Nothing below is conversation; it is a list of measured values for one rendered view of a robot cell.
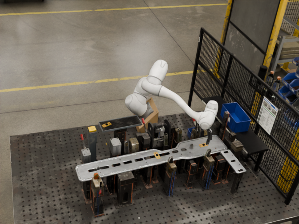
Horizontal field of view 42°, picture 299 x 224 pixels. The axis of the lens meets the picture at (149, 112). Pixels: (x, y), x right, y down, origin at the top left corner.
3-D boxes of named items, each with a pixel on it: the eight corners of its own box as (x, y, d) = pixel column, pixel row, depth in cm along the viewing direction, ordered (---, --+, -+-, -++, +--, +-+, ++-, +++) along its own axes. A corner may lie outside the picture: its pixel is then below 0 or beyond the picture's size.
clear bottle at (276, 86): (272, 98, 350) (278, 79, 338) (268, 94, 354) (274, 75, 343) (278, 97, 352) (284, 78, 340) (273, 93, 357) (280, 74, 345)
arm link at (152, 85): (157, 93, 333) (163, 80, 336) (138, 86, 335) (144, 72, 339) (157, 98, 345) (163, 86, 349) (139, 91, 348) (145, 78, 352)
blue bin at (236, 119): (233, 133, 369) (236, 122, 361) (219, 114, 392) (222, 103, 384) (248, 131, 374) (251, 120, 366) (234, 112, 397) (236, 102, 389)
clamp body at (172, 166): (165, 198, 342) (170, 170, 321) (160, 188, 351) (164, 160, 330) (175, 195, 345) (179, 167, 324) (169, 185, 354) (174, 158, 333)
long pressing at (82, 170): (80, 185, 308) (80, 183, 307) (74, 166, 324) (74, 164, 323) (228, 150, 356) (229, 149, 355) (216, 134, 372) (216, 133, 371)
